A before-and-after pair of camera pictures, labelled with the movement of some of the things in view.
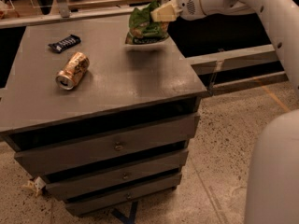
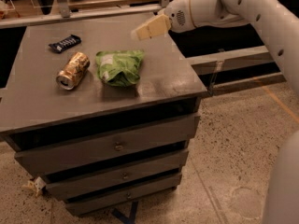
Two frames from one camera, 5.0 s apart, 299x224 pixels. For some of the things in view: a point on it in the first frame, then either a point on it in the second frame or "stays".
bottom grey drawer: x=84 y=205 stays
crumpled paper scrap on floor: x=35 y=185 stays
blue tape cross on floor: x=127 y=219 stays
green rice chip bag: x=143 y=28 -> x=119 y=67
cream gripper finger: x=167 y=12 -> x=157 y=26
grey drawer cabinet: x=103 y=124 stays
